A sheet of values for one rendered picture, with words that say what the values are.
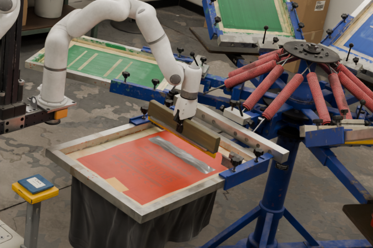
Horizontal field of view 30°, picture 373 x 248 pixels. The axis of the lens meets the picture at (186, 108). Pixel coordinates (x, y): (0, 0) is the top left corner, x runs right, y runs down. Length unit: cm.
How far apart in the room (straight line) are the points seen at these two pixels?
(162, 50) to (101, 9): 30
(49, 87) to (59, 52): 17
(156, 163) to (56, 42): 67
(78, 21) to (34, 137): 237
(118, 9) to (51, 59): 36
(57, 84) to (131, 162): 46
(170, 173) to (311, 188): 230
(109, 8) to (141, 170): 69
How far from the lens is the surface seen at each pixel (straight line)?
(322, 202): 499
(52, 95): 297
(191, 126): 299
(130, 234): 284
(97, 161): 297
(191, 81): 292
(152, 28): 283
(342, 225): 479
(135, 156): 304
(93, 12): 282
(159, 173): 294
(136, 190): 281
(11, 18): 260
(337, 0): 740
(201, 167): 304
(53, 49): 288
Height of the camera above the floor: 242
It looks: 24 degrees down
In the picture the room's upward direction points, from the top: 10 degrees clockwise
